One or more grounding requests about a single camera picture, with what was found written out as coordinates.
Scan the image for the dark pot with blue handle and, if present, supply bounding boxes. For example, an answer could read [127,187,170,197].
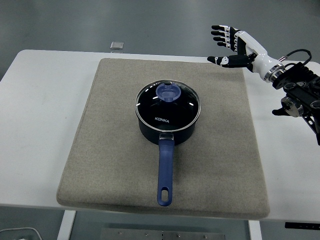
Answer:
[136,107,200,207]

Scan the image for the grey metal plate with screws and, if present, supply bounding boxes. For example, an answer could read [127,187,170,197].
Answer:
[100,227,226,240]

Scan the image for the black panel under table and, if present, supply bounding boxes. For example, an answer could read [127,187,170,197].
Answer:
[284,221,320,230]

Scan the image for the glass lid with blue knob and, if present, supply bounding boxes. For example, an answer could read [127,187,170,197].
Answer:
[134,79,202,132]

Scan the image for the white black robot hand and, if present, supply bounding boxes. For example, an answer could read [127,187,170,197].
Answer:
[206,24,279,82]

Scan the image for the white rounded floor object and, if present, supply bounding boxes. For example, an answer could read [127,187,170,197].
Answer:
[0,226,42,240]

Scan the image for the white table leg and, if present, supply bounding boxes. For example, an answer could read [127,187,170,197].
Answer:
[247,219,263,240]
[56,210,77,240]

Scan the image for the grey-brown fabric mat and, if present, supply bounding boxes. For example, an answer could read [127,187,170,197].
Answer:
[55,57,271,221]

